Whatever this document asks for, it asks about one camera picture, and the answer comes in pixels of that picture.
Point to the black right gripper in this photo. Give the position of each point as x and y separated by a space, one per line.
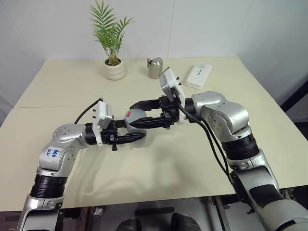
169 113

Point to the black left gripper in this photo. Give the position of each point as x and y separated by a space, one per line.
109 137

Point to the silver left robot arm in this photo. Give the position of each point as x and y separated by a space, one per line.
60 149

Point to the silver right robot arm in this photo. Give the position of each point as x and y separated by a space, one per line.
231 115

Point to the white flat rounded box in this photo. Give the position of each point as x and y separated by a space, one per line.
198 75

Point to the silver metal container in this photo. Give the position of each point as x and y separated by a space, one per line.
155 68

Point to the white ribbed plant pot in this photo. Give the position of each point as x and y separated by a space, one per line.
115 71

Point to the green palm plant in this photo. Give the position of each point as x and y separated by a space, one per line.
109 29

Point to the dark rounded shape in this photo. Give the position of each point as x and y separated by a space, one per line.
186 222
128 225

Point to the black furniture edge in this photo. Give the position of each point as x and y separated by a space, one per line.
297 98

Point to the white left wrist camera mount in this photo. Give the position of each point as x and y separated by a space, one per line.
104 115

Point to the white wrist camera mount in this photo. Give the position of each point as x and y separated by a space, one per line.
169 81
104 115

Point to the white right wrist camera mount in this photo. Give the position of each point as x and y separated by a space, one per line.
169 81

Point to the metal table frame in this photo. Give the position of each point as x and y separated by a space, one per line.
222 211

